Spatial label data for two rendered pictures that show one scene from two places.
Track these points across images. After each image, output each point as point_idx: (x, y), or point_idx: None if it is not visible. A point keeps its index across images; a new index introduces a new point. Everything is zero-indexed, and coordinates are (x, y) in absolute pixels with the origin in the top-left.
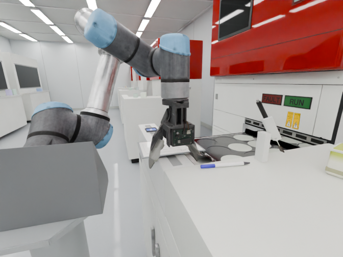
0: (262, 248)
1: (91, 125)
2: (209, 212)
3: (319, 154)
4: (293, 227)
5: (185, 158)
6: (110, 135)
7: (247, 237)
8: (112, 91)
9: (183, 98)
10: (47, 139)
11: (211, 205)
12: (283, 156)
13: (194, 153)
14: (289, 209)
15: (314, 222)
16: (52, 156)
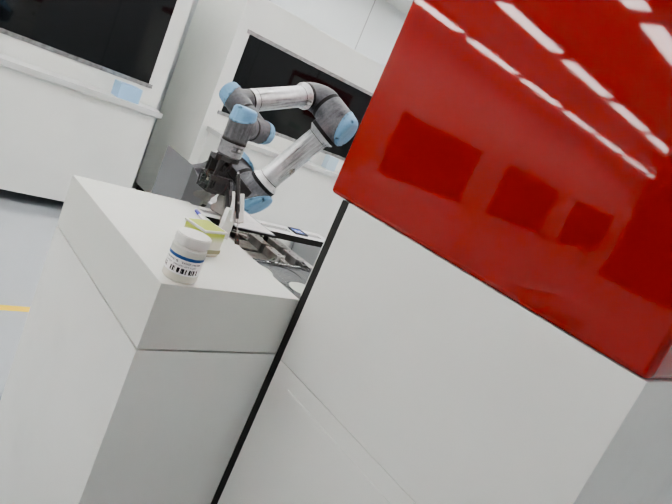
0: (114, 191)
1: (244, 181)
2: (139, 193)
3: (250, 270)
4: (128, 202)
5: (216, 217)
6: (252, 202)
7: (121, 192)
8: (289, 165)
9: (220, 152)
10: (204, 166)
11: (146, 196)
12: (235, 250)
13: (221, 216)
14: (144, 209)
15: (133, 208)
16: (180, 165)
